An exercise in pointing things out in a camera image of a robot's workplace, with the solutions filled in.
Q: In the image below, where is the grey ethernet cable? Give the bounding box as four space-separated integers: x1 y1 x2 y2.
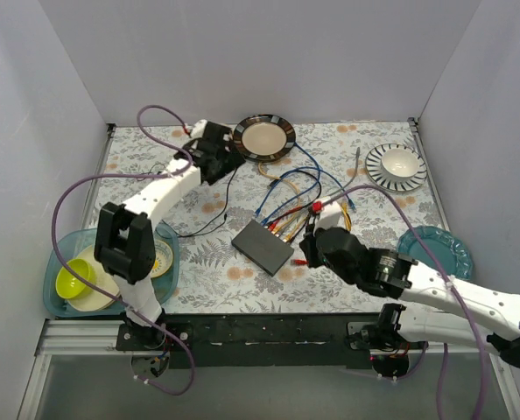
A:
320 148 362 200

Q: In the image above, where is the lime green bowl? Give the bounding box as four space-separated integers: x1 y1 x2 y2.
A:
55 258 96 300

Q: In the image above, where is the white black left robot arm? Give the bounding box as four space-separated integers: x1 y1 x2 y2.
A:
94 120 244 350

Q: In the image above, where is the teal scalloped plate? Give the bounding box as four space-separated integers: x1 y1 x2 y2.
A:
397 226 474 281

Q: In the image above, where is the dark rimmed beige plate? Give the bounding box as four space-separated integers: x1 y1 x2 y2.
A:
232 114 297 163

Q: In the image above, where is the daisy patterned glass bowl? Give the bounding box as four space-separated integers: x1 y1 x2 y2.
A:
151 240 174 278

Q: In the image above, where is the small white bowl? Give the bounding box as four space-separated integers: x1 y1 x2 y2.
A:
381 149 420 180

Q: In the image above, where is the cream plate in tray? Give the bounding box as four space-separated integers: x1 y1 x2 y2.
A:
67 245 120 312

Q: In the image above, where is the dark grey network switch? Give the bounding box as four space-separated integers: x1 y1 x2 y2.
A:
231 220 294 277

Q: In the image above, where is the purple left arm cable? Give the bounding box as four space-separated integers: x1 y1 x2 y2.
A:
52 104 196 397

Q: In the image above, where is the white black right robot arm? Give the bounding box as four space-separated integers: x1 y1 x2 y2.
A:
299 225 520 368

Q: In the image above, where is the aluminium frame rail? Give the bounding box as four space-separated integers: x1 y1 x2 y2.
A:
35 318 506 356

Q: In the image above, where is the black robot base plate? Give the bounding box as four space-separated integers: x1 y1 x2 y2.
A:
116 312 424 368

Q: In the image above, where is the red ethernet cable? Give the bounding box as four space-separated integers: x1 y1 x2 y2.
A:
289 208 322 266

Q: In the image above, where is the blue striped white plate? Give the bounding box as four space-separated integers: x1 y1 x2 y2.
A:
365 143 428 193

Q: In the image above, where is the cream square panda dish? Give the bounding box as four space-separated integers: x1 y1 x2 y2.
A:
227 129 235 152

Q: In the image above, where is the teal transparent plastic tray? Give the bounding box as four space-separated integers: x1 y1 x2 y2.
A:
42 223 179 319

